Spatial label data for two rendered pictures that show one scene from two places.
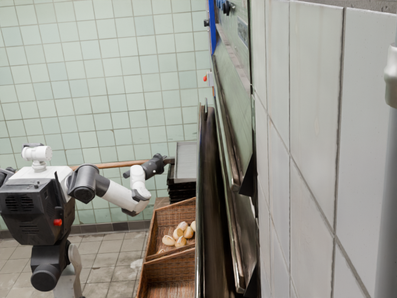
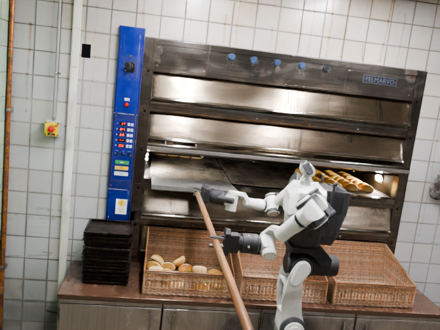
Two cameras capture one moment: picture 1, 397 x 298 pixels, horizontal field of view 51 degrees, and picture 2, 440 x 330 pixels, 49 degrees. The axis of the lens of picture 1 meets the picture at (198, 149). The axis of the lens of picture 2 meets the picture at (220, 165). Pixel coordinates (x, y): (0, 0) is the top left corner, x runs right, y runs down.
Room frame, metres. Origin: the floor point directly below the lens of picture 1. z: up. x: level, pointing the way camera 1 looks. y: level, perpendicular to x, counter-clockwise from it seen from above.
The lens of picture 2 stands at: (2.59, 3.06, 1.88)
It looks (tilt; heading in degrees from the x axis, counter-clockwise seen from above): 10 degrees down; 260
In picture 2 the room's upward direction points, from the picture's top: 7 degrees clockwise
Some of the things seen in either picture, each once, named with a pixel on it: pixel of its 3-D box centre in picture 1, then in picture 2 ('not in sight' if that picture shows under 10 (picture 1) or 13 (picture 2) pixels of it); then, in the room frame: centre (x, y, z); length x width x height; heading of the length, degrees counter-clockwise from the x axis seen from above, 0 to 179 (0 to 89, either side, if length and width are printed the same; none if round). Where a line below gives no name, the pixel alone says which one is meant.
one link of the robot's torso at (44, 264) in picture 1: (51, 256); (311, 258); (1.65, 0.72, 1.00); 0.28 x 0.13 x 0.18; 179
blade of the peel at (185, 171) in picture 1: (206, 157); (193, 183); (2.23, -0.04, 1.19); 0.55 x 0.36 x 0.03; 0
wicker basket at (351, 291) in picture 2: not in sight; (361, 272); (1.06, 0.15, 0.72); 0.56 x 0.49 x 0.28; 0
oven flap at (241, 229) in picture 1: (230, 130); (280, 138); (1.66, -0.14, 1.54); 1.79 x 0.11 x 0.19; 178
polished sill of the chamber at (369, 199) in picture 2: not in sight; (272, 190); (1.66, -0.16, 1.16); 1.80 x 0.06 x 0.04; 178
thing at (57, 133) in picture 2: (211, 78); (52, 128); (3.16, -0.14, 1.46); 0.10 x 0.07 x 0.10; 178
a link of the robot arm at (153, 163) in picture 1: (153, 167); (211, 195); (2.15, 0.26, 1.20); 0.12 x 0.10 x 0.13; 144
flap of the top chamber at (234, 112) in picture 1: (227, 68); (285, 100); (1.66, -0.14, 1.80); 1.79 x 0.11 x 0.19; 178
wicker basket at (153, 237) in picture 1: (188, 230); (187, 260); (2.24, 0.11, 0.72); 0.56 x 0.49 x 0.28; 178
